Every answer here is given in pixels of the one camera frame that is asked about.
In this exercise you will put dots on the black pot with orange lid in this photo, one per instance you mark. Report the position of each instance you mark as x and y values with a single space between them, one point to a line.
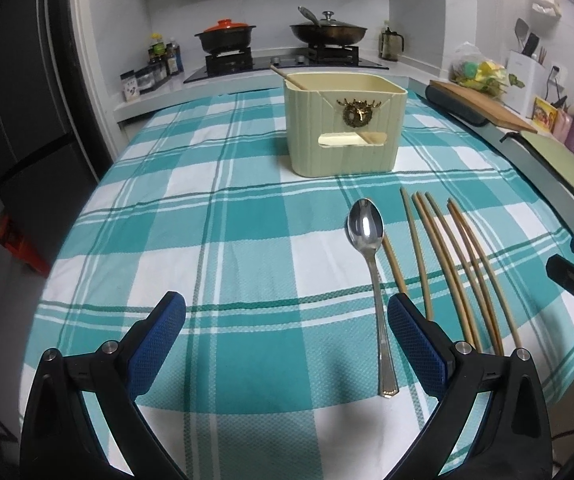
227 37

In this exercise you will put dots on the wooden chopstick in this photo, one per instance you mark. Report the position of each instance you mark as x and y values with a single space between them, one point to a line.
289 78

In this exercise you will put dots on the green cutting board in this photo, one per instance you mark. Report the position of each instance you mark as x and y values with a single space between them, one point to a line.
557 160

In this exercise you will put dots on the black spatula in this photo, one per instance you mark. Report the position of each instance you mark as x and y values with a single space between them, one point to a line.
531 44

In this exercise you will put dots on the white label spice jar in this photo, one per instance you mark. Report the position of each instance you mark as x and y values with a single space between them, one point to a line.
130 87

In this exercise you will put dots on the bunch of wooden chopsticks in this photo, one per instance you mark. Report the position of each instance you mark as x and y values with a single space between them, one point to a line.
393 262

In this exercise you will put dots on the plastic bag with yellow contents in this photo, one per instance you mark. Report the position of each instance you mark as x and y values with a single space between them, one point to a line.
482 75

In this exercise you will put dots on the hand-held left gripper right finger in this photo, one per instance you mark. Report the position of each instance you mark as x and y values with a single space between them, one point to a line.
417 350

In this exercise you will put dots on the teal white checkered tablecloth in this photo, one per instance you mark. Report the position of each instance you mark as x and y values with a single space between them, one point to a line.
217 260

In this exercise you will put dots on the white wall socket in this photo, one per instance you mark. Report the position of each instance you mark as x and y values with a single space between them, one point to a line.
557 72

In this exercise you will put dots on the colourful printed box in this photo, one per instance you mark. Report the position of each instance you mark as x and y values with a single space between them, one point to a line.
546 115

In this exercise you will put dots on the white kitchen tool holder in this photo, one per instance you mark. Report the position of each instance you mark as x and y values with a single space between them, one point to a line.
524 85

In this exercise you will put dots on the grey spatula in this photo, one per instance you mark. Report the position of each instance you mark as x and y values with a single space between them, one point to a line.
521 30

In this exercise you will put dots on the silver metal spoon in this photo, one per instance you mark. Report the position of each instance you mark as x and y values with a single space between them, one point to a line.
365 225

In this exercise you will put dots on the wooden cutting board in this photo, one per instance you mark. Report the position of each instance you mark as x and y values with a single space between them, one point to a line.
497 107

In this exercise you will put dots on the red plastic object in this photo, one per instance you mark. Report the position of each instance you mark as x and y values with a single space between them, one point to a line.
24 245

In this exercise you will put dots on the black gas stove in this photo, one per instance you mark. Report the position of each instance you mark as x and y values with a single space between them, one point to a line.
237 67

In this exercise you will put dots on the glass french press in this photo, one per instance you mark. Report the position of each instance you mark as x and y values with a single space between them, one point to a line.
391 45

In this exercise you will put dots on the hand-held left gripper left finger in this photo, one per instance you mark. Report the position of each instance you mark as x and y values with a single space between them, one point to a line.
157 345

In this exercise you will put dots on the cream ribbed utensil holder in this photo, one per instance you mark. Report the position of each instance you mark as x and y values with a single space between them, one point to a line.
317 120

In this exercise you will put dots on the black wok with glass lid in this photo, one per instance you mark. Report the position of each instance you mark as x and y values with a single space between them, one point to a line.
329 34

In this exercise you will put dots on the dark sauce bottle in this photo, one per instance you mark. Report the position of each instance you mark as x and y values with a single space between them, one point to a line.
156 57
173 57

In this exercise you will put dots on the dark refrigerator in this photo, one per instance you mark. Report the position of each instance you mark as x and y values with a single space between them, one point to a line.
27 110

